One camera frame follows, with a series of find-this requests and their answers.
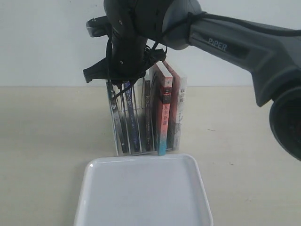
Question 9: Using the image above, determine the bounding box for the black grey book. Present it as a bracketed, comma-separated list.
[106, 80, 129, 153]

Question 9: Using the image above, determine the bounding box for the red teal spine book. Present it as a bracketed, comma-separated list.
[150, 61, 173, 156]

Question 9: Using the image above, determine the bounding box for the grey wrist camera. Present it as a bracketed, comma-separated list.
[86, 16, 111, 38]

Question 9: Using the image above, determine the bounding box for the white plastic tray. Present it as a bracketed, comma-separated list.
[74, 153, 213, 226]

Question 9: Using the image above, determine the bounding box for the white wire book rack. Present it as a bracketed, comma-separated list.
[105, 77, 180, 156]

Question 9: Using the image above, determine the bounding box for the white grey spine book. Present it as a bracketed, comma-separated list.
[164, 60, 188, 151]

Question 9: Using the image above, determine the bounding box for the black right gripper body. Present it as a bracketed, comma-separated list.
[103, 0, 147, 81]

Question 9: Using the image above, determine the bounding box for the dark maroon book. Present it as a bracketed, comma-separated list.
[142, 73, 152, 151]

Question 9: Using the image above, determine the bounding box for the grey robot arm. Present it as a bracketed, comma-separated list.
[83, 0, 301, 159]

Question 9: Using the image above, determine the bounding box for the dark blue book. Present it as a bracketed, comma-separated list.
[123, 88, 140, 154]

